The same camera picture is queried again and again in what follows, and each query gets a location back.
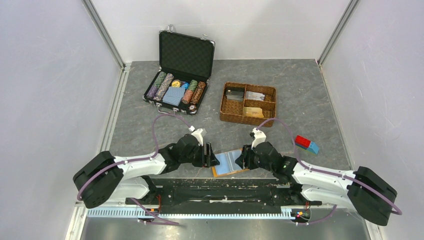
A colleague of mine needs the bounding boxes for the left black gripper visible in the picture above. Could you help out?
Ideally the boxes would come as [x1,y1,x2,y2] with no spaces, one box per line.
[180,142,220,168]

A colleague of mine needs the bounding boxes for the orange card holder wallet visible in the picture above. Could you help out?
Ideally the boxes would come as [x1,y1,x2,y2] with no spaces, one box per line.
[211,148,248,178]

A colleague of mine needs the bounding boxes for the white VIP card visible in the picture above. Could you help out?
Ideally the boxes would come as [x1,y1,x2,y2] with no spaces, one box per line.
[245,91,265,98]

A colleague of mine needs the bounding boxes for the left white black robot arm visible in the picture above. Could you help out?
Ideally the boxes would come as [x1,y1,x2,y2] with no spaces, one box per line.
[72,134,220,209]

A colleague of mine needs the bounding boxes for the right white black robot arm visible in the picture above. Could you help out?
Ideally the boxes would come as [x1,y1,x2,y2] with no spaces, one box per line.
[235,142,398,226]

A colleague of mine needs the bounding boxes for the tan card in basket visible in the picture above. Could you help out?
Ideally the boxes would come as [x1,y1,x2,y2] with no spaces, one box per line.
[243,106,265,118]

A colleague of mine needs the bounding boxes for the white card in basket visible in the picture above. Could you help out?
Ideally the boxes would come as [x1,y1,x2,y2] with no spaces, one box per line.
[246,96,265,101]

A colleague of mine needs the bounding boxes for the black card deck box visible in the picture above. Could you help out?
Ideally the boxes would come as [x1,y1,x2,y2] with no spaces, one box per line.
[225,86,245,102]

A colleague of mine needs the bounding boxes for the blue playing card deck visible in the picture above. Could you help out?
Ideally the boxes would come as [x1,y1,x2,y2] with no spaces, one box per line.
[162,86,186,106]

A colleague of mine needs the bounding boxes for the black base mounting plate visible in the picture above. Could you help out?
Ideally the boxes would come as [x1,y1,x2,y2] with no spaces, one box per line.
[137,178,322,214]

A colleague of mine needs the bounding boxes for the woven brown basket tray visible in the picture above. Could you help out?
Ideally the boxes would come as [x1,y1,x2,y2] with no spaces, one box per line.
[219,82,277,126]

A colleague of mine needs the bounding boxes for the red blue toy block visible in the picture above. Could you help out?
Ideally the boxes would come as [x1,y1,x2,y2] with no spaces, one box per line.
[294,135,320,155]

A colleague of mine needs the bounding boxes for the green orange chip stack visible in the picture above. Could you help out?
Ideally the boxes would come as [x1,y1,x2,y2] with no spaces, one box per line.
[181,80,198,104]

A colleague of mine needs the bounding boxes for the brown black chip stack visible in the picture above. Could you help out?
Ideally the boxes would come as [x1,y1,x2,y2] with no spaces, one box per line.
[190,81,207,105]

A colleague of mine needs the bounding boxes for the yellow blue loose chips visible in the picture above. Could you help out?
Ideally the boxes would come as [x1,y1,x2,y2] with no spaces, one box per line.
[171,79,189,90]

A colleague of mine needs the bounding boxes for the pink grey chip stack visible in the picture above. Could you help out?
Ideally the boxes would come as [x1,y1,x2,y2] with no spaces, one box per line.
[153,73,174,101]

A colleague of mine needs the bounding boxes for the purple green chip stack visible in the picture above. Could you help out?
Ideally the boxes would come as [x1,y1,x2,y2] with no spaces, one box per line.
[146,71,167,99]

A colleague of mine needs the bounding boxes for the black poker chip case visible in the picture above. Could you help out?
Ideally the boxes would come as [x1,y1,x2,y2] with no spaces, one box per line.
[142,25,215,115]

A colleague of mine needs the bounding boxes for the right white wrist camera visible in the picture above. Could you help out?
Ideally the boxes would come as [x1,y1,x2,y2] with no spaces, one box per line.
[249,127,267,149]

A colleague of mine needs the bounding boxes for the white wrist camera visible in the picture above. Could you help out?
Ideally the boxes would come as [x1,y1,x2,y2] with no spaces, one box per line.
[249,127,267,149]
[189,125,207,146]

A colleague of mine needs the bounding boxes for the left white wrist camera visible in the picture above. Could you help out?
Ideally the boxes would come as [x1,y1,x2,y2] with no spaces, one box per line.
[189,125,207,146]

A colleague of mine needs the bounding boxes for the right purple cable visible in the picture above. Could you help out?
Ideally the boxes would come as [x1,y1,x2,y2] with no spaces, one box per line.
[256,117,403,226]

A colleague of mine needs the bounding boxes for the purple cable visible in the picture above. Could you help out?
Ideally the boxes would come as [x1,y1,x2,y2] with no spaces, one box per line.
[76,113,195,202]
[256,117,403,226]

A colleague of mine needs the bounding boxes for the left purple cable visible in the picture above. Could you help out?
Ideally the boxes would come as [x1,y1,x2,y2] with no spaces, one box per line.
[76,113,195,202]

